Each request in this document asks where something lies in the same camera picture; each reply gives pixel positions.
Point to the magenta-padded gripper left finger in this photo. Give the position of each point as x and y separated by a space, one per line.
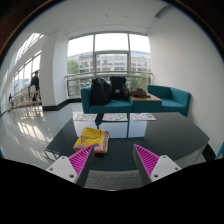
64 168

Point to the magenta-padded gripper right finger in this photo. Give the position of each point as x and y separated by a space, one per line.
162 167

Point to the orange and pink sun-print towel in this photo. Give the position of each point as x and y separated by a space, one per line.
91 138

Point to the printed sticker sheet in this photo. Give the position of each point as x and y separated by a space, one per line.
115 117
85 117
143 116

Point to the wooden sofa tabletop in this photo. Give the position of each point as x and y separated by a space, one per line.
150 98

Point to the teal sofa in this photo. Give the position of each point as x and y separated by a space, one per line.
116 106

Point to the brown jacket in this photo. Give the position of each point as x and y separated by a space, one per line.
138 92

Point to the group of wooden chairs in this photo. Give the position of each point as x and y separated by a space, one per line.
23 99

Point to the large black backpack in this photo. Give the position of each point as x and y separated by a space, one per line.
100 92

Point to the person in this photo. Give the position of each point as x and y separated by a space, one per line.
35 82
10 97

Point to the black backpack with white label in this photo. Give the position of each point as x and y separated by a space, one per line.
118 87

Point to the metal window railing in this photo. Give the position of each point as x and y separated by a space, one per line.
80 74

